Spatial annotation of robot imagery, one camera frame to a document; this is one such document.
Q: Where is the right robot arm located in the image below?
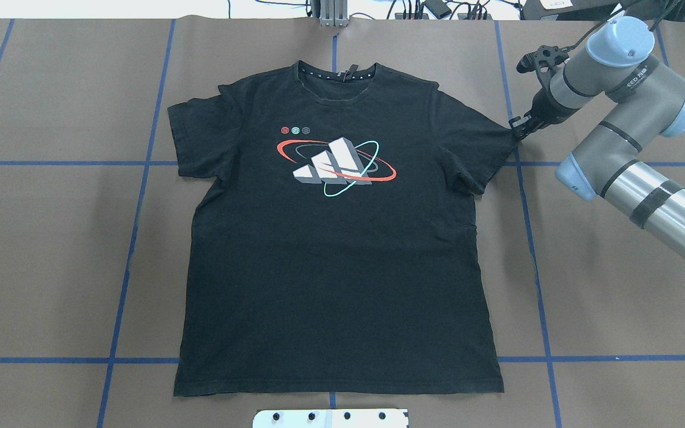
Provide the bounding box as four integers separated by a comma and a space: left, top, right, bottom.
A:
509, 16, 685, 259

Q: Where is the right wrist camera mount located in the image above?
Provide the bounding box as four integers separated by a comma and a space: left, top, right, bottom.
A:
516, 45, 571, 74

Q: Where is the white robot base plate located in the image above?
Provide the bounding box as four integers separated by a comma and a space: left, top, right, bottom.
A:
252, 407, 410, 427

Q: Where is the black graphic t-shirt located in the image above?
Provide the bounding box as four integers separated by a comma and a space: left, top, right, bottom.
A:
168, 61, 517, 396

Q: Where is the aluminium frame post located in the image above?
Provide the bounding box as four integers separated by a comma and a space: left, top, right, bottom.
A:
312, 0, 350, 27

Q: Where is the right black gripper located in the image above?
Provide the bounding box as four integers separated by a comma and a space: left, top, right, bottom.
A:
508, 89, 560, 141

